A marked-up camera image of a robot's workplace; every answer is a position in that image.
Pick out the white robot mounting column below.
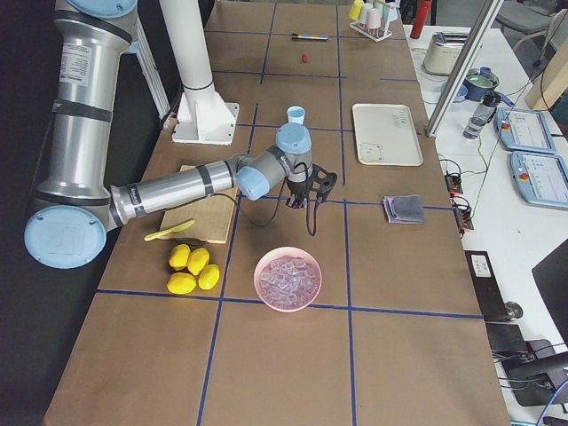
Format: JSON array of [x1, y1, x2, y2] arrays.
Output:
[[160, 0, 240, 146]]

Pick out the blue small bowl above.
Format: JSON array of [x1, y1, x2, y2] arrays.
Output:
[[439, 82, 469, 104]]

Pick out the purple saucepan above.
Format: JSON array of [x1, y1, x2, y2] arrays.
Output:
[[463, 67, 500, 101]]

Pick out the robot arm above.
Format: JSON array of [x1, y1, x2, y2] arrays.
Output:
[[24, 1, 337, 269]]

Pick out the red bottle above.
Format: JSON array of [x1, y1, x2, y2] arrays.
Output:
[[410, 0, 433, 39]]

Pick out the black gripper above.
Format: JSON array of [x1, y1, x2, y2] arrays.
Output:
[[286, 162, 337, 209]]

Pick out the steel muddler black tip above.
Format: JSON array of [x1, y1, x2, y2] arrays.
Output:
[[291, 33, 328, 43]]

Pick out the clear water bottle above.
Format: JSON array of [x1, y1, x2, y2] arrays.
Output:
[[462, 91, 501, 139]]

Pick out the grey purple folded cloth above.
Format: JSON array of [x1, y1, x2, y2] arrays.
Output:
[[383, 194, 426, 225]]

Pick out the pink plastic cup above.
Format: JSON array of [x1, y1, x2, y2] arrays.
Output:
[[365, 8, 382, 30]]

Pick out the wooden cutting board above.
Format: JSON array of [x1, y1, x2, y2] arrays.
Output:
[[160, 188, 237, 244]]

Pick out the pink bowl of ice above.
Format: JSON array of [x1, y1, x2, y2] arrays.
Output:
[[254, 247, 322, 313]]

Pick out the yellow plastic cup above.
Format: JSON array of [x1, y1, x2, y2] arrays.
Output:
[[348, 0, 365, 21]]

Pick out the black power strip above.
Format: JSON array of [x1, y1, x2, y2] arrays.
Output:
[[445, 173, 474, 236]]

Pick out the blue teach pendant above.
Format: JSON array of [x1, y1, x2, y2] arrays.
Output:
[[495, 107, 556, 154], [509, 151, 567, 209]]

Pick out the yellow plastic knife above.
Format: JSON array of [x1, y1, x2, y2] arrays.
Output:
[[144, 219, 194, 241]]

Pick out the cream bear serving tray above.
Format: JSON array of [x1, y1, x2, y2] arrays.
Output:
[[351, 103, 423, 167]]

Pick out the cream toaster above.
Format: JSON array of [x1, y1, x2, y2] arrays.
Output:
[[422, 32, 469, 76]]

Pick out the aluminium frame post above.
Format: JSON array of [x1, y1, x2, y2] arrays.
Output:
[[424, 0, 504, 138]]

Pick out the light blue plastic cup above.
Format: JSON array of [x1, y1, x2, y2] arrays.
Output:
[[287, 106, 305, 125]]

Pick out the white cup rack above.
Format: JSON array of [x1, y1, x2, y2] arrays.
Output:
[[349, 0, 400, 42]]

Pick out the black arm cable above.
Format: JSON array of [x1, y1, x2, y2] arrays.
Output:
[[208, 162, 323, 237]]

